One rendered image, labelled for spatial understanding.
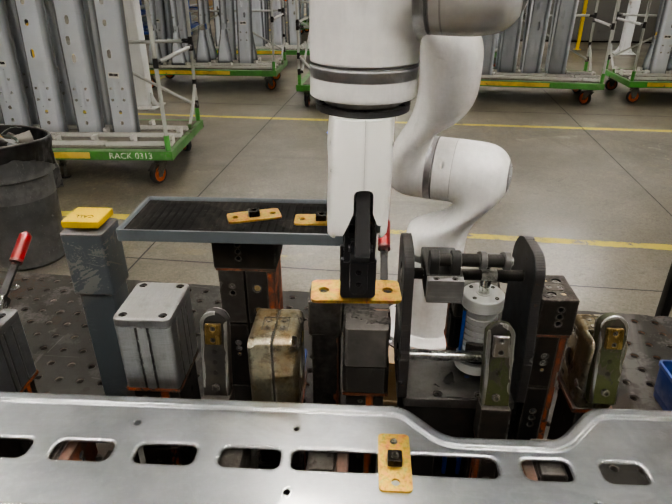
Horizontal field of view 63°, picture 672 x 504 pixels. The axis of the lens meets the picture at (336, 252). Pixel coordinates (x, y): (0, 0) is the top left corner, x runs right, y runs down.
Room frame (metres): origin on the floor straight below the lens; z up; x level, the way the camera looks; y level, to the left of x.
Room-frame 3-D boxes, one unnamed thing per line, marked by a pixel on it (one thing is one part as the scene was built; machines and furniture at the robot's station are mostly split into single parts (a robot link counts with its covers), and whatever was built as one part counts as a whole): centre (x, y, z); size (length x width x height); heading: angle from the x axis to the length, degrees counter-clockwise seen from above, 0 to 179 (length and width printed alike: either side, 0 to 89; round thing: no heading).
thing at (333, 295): (0.45, -0.02, 1.25); 0.08 x 0.04 x 0.01; 91
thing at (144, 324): (0.64, 0.25, 0.90); 0.13 x 0.10 x 0.41; 177
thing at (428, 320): (1.01, -0.20, 0.90); 0.19 x 0.19 x 0.18
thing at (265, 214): (0.81, 0.13, 1.17); 0.08 x 0.04 x 0.01; 106
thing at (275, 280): (0.81, 0.14, 0.92); 0.10 x 0.08 x 0.45; 87
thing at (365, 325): (0.66, -0.05, 0.89); 0.13 x 0.11 x 0.38; 177
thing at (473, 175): (1.00, -0.23, 1.11); 0.19 x 0.12 x 0.24; 71
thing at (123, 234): (0.81, 0.14, 1.16); 0.37 x 0.14 x 0.02; 87
